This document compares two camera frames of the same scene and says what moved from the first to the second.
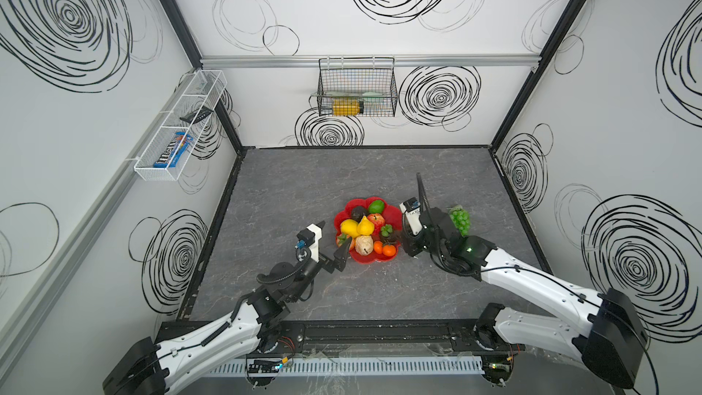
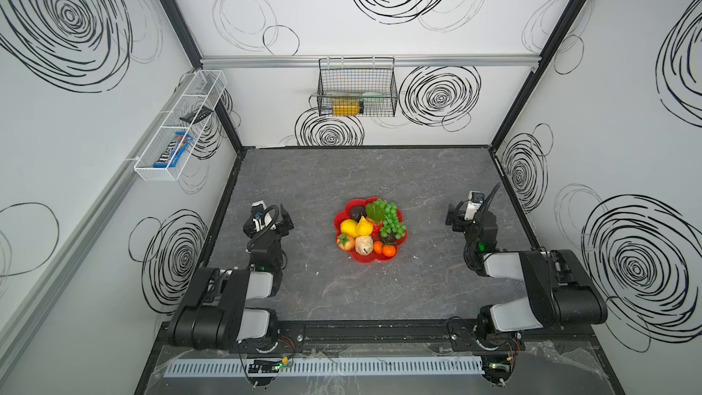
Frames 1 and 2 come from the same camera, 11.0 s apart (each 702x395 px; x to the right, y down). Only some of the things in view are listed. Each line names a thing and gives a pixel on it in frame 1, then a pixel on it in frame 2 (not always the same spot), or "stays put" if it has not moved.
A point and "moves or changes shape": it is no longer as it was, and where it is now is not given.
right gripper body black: (428, 229) → (455, 216)
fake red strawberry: (341, 239) stays put
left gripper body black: (326, 259) → (282, 220)
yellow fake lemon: (349, 227) stays put
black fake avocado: (357, 213) stays put
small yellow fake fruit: (365, 227) stays put
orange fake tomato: (388, 250) stays put
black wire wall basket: (356, 86) stays put
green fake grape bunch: (461, 218) moves or changes shape
